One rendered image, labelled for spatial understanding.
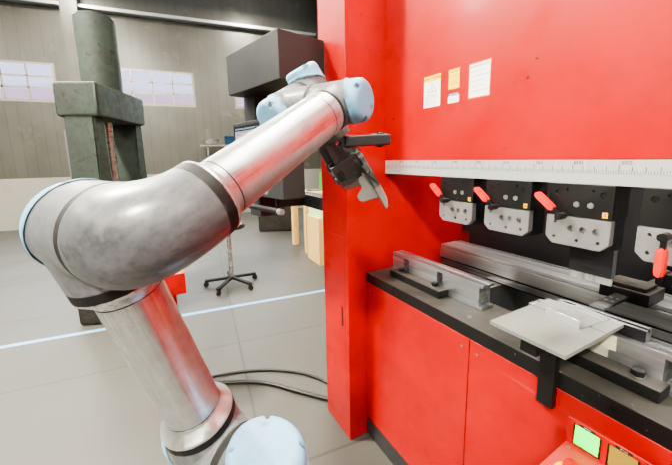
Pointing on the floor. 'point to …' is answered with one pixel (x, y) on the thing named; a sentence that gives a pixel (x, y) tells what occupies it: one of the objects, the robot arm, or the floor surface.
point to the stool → (231, 269)
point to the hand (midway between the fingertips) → (378, 199)
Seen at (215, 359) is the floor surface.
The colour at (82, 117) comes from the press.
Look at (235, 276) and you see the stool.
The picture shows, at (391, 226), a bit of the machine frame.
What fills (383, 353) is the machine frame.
